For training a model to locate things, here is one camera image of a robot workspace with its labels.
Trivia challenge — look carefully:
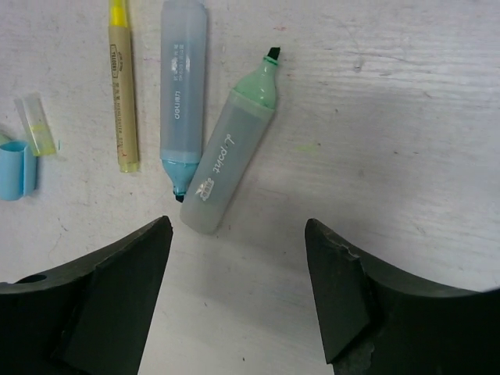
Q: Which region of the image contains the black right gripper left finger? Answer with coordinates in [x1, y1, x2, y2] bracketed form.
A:
[1, 216, 173, 374]

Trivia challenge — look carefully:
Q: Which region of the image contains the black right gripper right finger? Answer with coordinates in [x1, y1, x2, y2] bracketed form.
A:
[305, 219, 499, 374]

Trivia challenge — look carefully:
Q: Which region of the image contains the pastel blue cap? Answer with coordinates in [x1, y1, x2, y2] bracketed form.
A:
[1, 141, 38, 201]

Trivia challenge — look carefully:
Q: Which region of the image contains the clear yellow pen cap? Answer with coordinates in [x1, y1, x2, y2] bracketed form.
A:
[14, 94, 56, 157]

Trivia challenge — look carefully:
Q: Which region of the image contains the thin yellow highlighter pen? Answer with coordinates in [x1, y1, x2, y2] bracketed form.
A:
[109, 0, 139, 173]

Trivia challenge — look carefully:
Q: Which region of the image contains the pastel green highlighter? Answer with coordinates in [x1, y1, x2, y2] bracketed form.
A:
[180, 47, 280, 234]

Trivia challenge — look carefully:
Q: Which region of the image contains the pastel blue highlighter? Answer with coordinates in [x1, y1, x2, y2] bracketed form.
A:
[159, 1, 208, 202]

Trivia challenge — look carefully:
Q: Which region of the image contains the pastel green cap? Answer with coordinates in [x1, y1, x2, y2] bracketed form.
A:
[0, 134, 10, 145]

